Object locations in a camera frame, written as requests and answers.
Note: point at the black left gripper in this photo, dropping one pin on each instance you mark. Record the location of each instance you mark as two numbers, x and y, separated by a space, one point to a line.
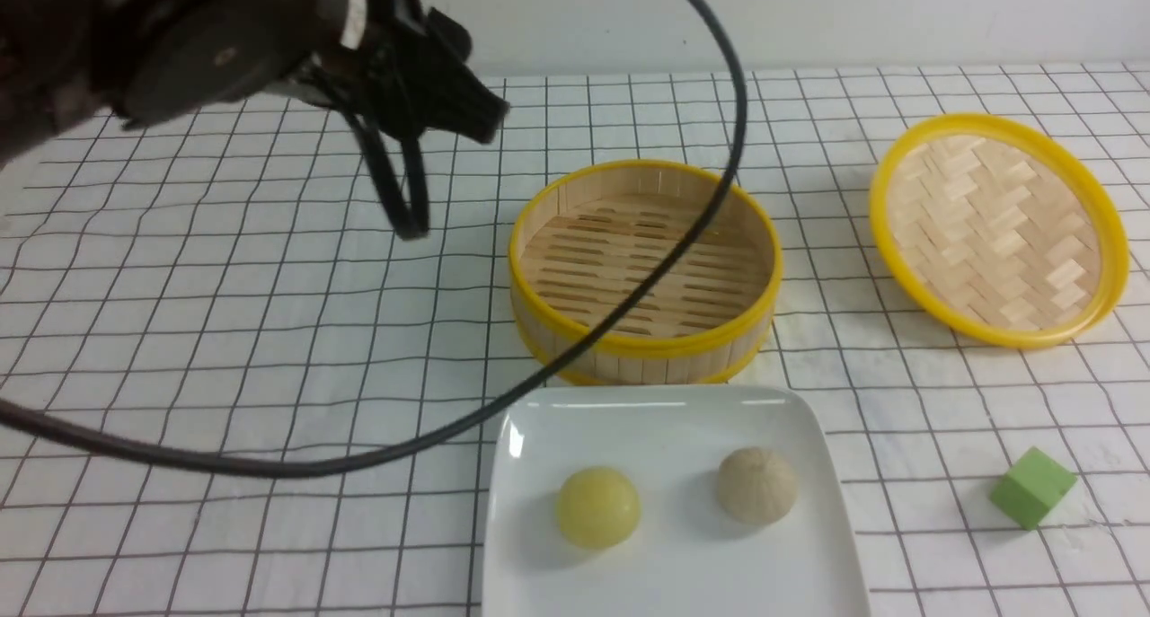
404 67

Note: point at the yellow steamed bun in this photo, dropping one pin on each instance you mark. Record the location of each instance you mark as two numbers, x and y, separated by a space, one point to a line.
597 508

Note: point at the beige steamed bun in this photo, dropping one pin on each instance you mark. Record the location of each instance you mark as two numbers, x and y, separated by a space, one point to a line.
756 486

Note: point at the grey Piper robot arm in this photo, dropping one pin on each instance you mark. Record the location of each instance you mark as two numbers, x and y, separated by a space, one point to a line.
150 61

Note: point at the white square plate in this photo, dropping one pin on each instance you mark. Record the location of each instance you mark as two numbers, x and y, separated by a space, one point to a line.
687 557

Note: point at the yellow-rimmed bamboo steamer basket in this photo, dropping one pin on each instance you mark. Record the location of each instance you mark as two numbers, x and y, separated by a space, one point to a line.
583 244

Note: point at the white checkered tablecloth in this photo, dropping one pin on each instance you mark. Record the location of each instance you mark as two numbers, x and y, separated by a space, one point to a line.
226 282

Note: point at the yellow-rimmed woven steamer lid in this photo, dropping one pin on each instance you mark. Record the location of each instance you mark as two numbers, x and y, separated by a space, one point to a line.
997 231

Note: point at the green cube block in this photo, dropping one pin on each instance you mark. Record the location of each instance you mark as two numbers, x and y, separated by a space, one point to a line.
1029 491

